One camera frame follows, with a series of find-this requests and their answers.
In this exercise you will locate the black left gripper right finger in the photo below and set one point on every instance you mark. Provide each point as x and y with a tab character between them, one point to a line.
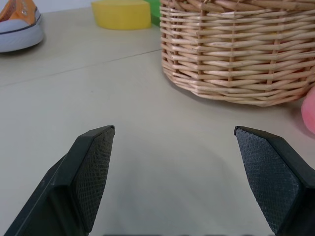
273	177

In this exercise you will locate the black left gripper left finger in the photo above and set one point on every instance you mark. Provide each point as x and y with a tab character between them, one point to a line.
81	182

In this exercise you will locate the pink object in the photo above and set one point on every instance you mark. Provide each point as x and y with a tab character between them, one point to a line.
309	110

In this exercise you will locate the wicker basket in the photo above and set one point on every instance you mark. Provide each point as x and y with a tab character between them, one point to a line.
236	49

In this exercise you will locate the orange and white sneaker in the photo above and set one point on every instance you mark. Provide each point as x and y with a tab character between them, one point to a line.
19	24

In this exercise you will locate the yellow foam block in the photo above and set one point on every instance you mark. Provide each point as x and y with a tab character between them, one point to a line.
123	14

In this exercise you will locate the green block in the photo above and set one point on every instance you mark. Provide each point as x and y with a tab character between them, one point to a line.
155	12

